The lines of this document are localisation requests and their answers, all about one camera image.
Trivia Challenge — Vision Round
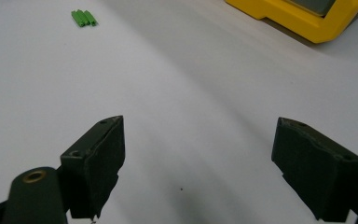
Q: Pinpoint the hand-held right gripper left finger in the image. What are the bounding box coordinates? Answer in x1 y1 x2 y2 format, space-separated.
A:
60 115 127 220

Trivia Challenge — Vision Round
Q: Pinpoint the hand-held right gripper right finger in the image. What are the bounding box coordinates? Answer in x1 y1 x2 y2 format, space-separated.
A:
271 117 358 223

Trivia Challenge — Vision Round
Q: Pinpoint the green terminal block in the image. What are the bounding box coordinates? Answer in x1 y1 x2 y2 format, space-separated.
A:
71 8 99 28

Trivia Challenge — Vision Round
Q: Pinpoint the yellow drawer organizer case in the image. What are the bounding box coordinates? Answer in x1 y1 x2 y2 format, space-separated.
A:
224 0 358 45

